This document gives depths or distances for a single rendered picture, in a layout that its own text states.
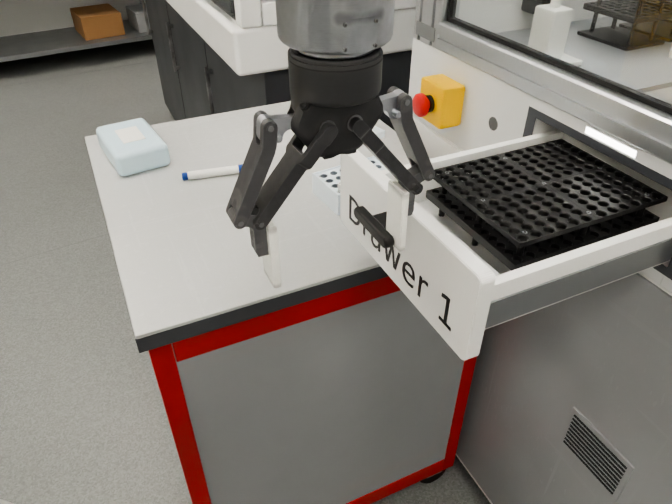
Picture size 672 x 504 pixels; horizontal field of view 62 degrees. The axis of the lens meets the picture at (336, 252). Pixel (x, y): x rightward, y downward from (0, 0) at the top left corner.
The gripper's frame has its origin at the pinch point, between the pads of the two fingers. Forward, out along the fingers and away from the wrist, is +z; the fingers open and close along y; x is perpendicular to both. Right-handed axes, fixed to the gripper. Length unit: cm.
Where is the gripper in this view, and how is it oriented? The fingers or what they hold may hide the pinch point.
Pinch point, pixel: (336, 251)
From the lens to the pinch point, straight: 55.7
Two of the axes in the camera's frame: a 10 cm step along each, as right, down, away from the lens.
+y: 9.0, -2.6, 3.4
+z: 0.0, 8.0, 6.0
